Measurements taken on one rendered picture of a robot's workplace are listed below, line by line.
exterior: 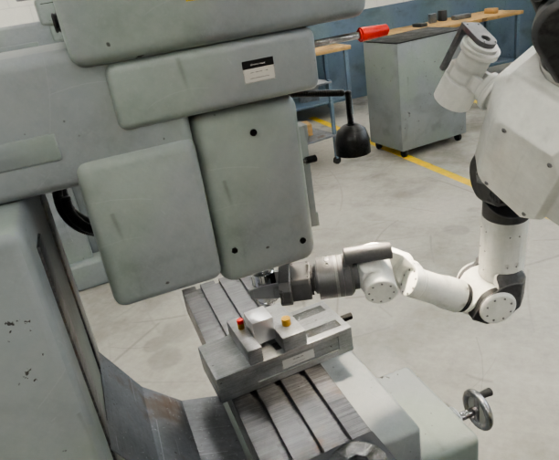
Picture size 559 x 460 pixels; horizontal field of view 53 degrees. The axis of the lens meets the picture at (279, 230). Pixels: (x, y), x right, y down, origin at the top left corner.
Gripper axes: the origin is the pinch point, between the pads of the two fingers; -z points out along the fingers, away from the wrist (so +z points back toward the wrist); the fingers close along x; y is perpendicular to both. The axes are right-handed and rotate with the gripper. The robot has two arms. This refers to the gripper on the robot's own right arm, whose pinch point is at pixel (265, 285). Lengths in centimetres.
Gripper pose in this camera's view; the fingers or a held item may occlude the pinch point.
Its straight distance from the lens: 116.7
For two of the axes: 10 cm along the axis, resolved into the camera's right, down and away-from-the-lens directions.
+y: 1.5, 9.0, 4.1
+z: 9.9, -1.4, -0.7
